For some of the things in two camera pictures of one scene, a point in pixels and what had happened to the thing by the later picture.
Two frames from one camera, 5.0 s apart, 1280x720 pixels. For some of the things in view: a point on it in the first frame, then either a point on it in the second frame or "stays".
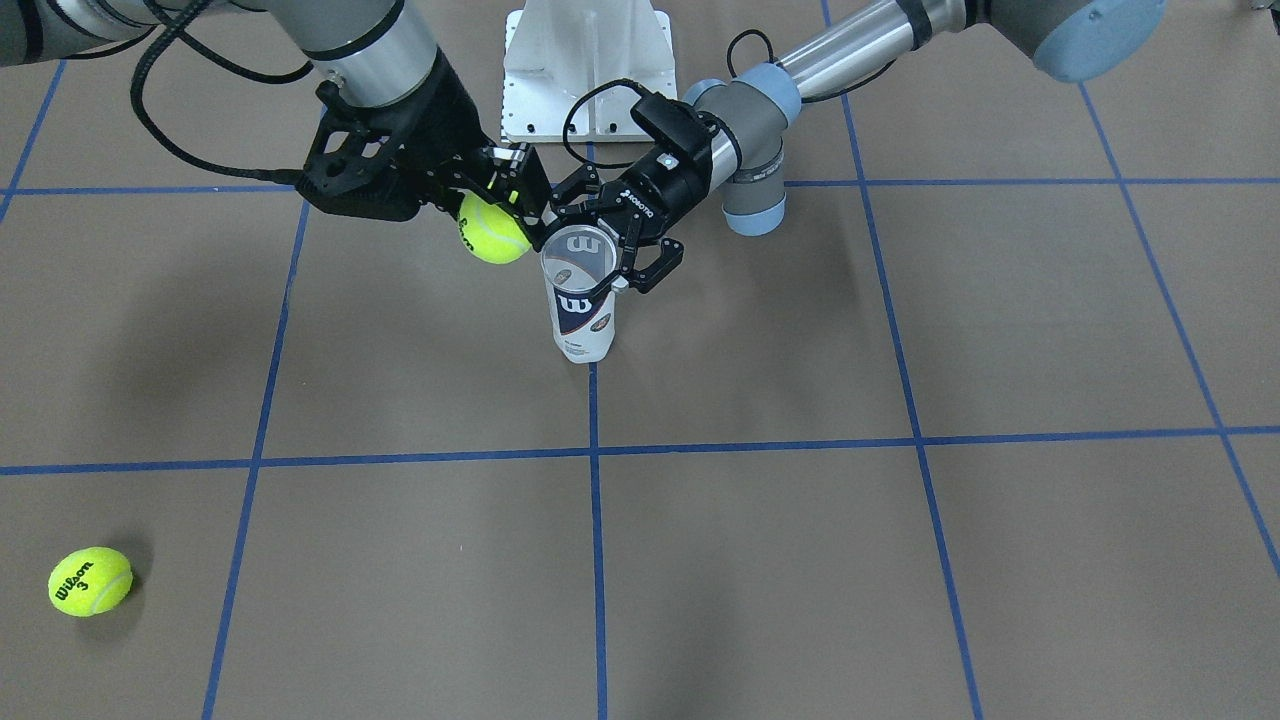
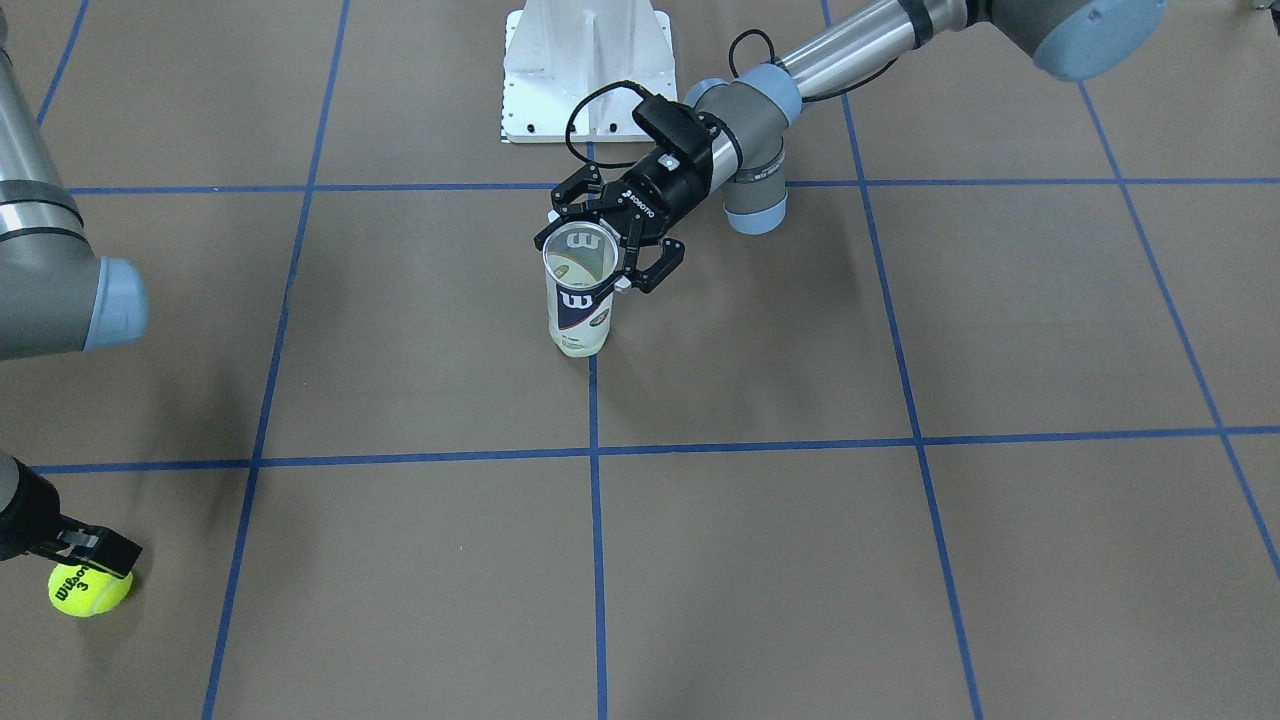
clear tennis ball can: [574, 259] stays
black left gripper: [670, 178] stays
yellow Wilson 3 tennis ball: [90, 581] stays
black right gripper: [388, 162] → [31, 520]
